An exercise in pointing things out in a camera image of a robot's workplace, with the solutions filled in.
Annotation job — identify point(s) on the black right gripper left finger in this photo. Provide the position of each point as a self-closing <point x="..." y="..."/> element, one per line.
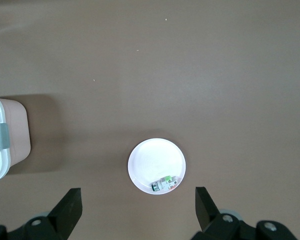
<point x="67" y="210"/>

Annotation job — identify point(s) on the brown table cover cloth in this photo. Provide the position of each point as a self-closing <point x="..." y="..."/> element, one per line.
<point x="165" y="75"/>

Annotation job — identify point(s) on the green push button switch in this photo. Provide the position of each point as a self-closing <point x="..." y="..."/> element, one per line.
<point x="165" y="185"/>

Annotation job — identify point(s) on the pale pink round plate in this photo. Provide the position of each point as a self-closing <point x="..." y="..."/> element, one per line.
<point x="155" y="160"/>

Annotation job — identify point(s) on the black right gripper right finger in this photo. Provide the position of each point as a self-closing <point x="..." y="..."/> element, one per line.
<point x="207" y="212"/>

